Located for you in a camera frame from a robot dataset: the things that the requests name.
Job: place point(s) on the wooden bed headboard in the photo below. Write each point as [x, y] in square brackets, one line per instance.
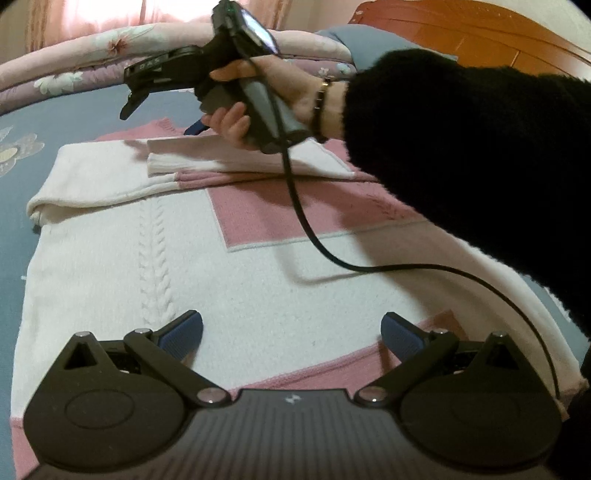
[461, 27]

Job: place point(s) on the person's right hand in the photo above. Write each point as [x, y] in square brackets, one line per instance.
[295, 87]

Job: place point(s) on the bed with teal printed sheet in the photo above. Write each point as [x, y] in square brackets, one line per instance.
[69, 115]

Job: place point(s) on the pink and white knit sweater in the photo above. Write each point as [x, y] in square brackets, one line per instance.
[277, 295]

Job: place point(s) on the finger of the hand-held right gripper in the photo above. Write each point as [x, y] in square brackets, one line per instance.
[134, 104]
[196, 129]

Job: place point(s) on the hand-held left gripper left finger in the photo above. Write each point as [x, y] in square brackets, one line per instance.
[182, 334]

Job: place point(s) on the folded floral quilt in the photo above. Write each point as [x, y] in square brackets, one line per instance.
[92, 46]

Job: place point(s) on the pink patterned window curtain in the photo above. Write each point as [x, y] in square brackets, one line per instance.
[69, 18]

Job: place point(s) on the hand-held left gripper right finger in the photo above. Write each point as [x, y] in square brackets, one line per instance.
[401, 339]

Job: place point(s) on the person's dark clothing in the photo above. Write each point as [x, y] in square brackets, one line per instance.
[582, 424]

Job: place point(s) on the teal printed pillow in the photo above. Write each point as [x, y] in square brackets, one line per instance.
[369, 41]

